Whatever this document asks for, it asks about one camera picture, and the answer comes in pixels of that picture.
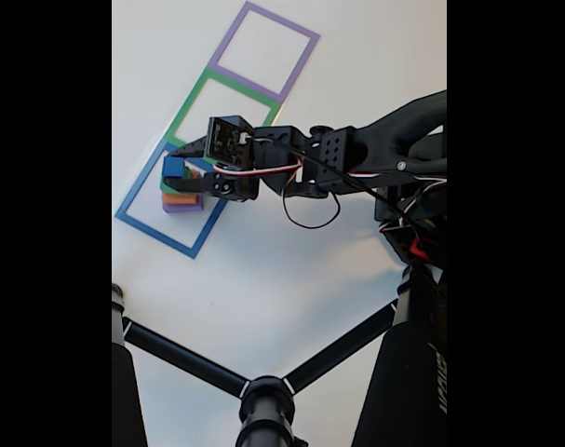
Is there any small blue cube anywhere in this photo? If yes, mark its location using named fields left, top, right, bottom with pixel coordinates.
left=163, top=156, right=185, bottom=181

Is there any orange block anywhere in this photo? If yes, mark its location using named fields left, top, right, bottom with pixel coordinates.
left=162, top=169, right=203, bottom=206

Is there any purple block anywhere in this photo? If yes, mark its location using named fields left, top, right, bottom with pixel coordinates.
left=162, top=171, right=207, bottom=214

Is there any green cube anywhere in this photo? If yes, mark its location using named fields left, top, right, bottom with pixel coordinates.
left=159, top=163, right=194, bottom=196

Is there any red black table clamp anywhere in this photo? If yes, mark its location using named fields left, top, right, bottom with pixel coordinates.
left=410, top=235, right=444, bottom=263

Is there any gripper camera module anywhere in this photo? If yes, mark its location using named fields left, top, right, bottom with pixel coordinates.
left=206, top=115, right=258, bottom=171

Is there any green square frame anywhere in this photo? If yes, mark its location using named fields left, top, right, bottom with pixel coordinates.
left=163, top=66, right=283, bottom=148

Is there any blue square frame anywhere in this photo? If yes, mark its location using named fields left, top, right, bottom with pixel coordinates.
left=114, top=141, right=230, bottom=261

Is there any black cable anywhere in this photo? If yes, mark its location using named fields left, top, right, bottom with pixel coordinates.
left=272, top=139, right=404, bottom=230

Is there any purple square frame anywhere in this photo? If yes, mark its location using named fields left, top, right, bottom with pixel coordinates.
left=207, top=0, right=321, bottom=104

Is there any black camera tripod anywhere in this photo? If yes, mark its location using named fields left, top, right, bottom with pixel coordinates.
left=112, top=263, right=448, bottom=447

